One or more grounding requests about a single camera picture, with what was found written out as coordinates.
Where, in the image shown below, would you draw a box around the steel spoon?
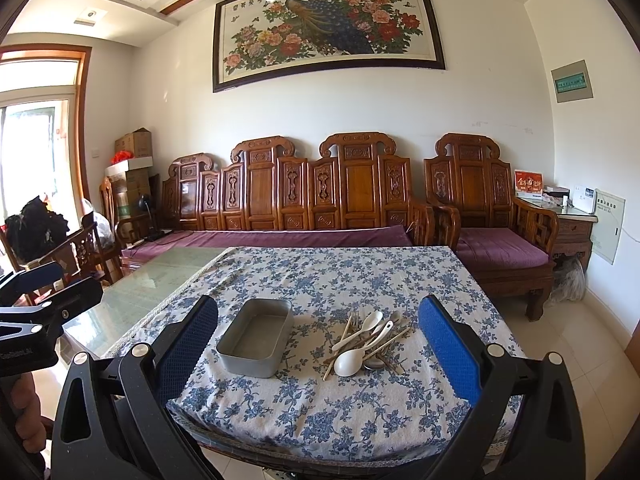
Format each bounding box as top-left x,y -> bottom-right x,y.
363,356 -> 400,374

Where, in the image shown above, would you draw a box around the steel fork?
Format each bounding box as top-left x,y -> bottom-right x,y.
346,313 -> 360,338

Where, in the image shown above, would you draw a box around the large white plastic spoon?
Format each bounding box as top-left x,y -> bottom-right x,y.
333,320 -> 394,377

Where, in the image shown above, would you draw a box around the light bamboo chopstick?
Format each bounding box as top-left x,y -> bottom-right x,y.
322,313 -> 354,381

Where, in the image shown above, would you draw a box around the person's left hand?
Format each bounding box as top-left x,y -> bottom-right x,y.
11,373 -> 47,453

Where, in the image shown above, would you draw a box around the wooden chair with bags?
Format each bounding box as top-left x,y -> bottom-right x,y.
1,197 -> 124,285

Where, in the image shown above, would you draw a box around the grey metal rectangular tray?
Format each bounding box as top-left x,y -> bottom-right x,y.
216,298 -> 293,378

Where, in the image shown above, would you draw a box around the purple armchair cushion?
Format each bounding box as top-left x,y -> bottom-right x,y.
456,228 -> 549,271

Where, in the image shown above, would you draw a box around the carved wooden armchair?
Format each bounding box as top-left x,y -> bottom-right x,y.
423,133 -> 554,321

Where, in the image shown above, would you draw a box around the blue floral tablecloth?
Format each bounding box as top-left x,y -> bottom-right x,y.
102,244 -> 526,463

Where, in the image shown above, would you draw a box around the plastic bag under table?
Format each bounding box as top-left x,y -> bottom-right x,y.
549,256 -> 586,304

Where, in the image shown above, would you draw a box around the stacked cardboard boxes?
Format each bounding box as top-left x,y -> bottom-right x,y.
105,128 -> 153,221

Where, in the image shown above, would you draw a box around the wooden side table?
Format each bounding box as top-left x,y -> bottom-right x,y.
515,198 -> 598,271

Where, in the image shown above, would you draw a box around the red calendar card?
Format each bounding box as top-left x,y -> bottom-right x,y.
514,169 -> 544,200

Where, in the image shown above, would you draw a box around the white device on side table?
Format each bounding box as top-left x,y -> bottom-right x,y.
544,186 -> 596,214

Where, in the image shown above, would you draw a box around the carved wooden sofa bench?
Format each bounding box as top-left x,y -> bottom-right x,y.
114,131 -> 436,261

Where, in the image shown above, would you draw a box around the framed peacock flower painting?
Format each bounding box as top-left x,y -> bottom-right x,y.
213,0 -> 446,92

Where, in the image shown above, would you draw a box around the white wall panel box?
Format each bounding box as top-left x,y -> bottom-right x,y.
591,188 -> 626,264

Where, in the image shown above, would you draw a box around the grey green wall box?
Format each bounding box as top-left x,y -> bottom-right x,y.
551,60 -> 593,103

